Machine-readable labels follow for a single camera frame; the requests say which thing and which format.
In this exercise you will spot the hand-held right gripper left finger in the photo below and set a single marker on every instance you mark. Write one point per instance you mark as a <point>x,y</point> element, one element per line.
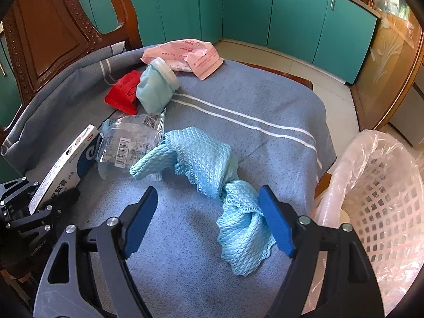
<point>139,225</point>

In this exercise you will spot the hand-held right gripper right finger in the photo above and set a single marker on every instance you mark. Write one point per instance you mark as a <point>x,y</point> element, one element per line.
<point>276,222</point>

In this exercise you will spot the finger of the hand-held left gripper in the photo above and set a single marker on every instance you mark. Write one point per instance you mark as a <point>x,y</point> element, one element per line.
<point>16,188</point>
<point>64,198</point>

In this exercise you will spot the white cardboard ointment box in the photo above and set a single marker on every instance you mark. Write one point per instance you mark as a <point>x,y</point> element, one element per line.
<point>66,169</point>

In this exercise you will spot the clear plastic basket liner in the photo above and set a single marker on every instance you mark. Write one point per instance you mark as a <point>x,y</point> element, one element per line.
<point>334,179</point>

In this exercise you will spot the clear barcode plastic package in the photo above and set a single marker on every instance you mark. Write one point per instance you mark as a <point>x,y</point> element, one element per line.
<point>129,139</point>

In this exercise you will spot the light blue textured cloth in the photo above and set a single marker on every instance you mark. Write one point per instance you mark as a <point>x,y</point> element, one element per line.
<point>205,159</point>

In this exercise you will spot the white plastic lattice basket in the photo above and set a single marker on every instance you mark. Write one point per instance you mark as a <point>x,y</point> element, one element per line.
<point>391,205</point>

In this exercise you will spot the red paper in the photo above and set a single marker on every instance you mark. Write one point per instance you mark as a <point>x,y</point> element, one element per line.
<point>121,94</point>

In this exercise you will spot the pale green elastic-rimmed cover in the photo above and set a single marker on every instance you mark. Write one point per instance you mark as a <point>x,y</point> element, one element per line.
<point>152,89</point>

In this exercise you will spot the pink printed plastic package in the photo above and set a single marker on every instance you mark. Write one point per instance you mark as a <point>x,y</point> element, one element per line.
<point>198,56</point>

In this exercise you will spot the blue striped seat cloth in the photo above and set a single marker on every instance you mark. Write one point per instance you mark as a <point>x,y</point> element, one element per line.
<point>248,106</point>

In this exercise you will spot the carved wooden chair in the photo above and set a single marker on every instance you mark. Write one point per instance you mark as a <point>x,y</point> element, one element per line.
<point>43,39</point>

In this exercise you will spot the wood-framed etched glass door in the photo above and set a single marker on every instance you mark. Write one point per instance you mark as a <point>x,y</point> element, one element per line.
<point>387,63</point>

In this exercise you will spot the teal base cabinets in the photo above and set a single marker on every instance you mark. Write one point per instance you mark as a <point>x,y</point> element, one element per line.
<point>291,16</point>

